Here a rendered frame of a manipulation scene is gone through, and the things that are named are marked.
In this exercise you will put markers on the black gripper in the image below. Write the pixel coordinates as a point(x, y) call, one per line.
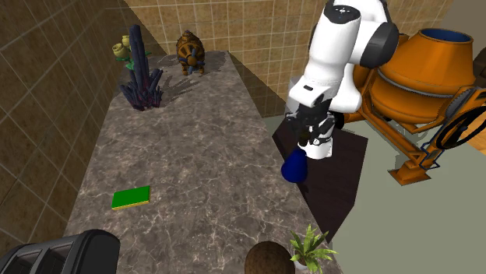
point(312, 115)

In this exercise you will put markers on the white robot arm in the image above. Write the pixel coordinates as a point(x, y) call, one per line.
point(334, 49)

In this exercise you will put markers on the blue vase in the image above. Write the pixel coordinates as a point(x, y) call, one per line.
point(294, 169)

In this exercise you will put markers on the dark robot stand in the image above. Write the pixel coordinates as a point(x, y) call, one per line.
point(334, 186)

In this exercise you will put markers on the orange cement mixer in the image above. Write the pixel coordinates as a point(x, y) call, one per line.
point(421, 87)

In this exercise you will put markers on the small green potted plant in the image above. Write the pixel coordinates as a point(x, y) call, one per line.
point(309, 248)

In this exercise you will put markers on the brown turtle figure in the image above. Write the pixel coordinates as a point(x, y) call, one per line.
point(190, 51)

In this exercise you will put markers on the brown round coconut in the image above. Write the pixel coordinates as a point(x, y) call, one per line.
point(269, 260)

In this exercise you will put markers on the dark purple crystal cluster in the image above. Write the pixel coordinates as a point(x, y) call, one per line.
point(141, 81)

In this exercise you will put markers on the green and yellow sponge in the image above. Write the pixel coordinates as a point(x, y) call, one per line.
point(131, 196)

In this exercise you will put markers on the yellow flowers with green leaves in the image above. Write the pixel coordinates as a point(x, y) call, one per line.
point(123, 51)

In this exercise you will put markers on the black toaster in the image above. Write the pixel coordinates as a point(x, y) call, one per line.
point(64, 254)

